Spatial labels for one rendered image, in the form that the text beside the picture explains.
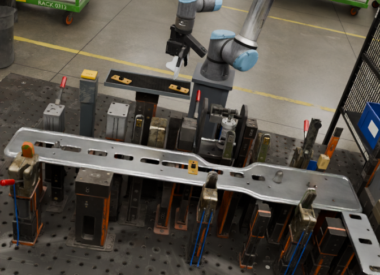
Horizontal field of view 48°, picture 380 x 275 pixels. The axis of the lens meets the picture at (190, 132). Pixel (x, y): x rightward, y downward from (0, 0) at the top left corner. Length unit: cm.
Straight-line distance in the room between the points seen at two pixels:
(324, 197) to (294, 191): 12
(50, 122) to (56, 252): 51
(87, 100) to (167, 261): 76
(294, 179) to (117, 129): 75
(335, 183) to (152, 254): 79
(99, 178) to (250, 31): 95
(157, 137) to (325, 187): 71
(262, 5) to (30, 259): 139
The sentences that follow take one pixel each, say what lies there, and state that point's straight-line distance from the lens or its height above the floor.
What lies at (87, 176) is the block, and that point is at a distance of 155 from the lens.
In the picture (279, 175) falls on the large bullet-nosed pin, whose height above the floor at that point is 104.
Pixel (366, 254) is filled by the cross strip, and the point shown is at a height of 100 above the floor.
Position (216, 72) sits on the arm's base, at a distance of 214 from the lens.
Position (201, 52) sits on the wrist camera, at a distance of 176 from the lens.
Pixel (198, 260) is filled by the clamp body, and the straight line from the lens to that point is 172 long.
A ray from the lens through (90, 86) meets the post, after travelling 190.
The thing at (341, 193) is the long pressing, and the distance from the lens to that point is 183.
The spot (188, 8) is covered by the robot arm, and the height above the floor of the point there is 152.
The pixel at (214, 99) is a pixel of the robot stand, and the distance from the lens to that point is 217.
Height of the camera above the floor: 203
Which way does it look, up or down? 33 degrees down
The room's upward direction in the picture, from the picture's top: 11 degrees clockwise
